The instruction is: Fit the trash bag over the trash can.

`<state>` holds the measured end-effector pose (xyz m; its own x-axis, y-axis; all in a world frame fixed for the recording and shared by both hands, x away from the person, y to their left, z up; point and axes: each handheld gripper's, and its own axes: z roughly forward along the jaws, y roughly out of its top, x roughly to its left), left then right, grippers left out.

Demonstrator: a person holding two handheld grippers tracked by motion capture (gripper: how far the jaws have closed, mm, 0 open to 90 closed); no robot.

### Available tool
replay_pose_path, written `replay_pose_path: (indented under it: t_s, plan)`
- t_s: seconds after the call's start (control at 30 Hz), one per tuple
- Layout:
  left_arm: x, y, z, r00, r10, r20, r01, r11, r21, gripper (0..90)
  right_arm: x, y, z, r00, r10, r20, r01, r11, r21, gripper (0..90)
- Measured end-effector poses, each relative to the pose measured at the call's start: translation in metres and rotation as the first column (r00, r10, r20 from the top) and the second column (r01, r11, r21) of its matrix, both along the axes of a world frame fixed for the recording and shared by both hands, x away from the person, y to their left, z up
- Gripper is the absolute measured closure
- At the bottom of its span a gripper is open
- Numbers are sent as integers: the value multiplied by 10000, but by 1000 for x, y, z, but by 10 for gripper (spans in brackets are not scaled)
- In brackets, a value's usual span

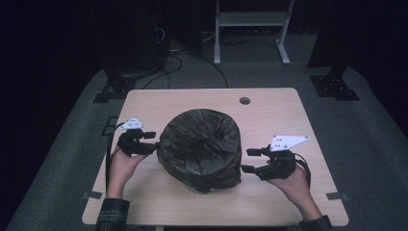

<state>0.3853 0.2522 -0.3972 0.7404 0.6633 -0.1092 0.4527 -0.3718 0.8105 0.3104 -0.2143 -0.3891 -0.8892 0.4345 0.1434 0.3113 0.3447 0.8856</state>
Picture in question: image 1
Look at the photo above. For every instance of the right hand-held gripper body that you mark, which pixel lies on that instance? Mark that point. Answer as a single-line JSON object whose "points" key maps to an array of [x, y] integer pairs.
{"points": [[280, 163]]}

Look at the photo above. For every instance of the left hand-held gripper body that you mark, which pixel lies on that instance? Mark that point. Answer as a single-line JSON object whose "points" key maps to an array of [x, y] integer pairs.
{"points": [[131, 144]]}

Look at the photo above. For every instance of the black plastic garbage bag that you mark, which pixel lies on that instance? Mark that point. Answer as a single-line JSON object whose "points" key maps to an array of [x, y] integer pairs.
{"points": [[200, 147]]}

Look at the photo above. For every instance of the person's left hand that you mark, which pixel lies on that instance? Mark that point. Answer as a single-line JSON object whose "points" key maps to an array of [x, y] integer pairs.
{"points": [[122, 166]]}

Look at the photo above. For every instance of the person's right hand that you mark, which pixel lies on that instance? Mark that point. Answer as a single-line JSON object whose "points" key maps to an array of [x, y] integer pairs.
{"points": [[295, 186]]}

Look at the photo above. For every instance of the grey tape strip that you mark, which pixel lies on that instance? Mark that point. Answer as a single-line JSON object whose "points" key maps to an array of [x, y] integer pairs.
{"points": [[336, 196], [92, 194]]}

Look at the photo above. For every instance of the black stand base plate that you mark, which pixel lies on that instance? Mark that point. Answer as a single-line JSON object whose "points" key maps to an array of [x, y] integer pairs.
{"points": [[112, 91], [333, 86]]}

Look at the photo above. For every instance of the white metal stand frame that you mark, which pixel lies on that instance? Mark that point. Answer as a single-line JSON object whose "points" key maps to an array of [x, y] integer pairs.
{"points": [[251, 18]]}

